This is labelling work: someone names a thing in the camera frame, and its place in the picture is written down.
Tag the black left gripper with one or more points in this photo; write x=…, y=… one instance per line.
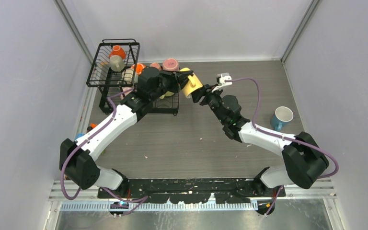
x=176, y=78

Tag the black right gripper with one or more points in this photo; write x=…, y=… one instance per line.
x=205, y=90

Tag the yellow mug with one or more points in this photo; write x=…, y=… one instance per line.
x=190, y=84

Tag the blue floral mug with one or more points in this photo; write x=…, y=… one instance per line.
x=281, y=117

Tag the light green mug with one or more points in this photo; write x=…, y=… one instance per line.
x=167, y=94

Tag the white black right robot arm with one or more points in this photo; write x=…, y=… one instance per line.
x=303, y=163

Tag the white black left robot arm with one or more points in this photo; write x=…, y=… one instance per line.
x=77, y=158

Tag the pink cup rack left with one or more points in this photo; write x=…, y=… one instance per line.
x=126, y=91

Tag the large pink mug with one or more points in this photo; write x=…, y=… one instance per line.
x=170, y=64

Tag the small pink cup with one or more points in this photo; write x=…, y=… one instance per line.
x=156, y=65

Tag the orange cup lower tier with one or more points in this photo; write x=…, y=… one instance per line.
x=138, y=68

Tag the orange cup tier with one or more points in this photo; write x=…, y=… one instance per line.
x=138, y=68
x=118, y=51

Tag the beige mug top tier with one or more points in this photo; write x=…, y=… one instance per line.
x=116, y=63

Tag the orange cup top tier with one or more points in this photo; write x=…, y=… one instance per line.
x=118, y=51

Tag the colourful toy block pile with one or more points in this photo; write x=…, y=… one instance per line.
x=90, y=127

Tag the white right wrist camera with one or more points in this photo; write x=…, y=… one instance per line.
x=223, y=80

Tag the black wire dish rack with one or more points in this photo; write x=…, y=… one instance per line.
x=110, y=83

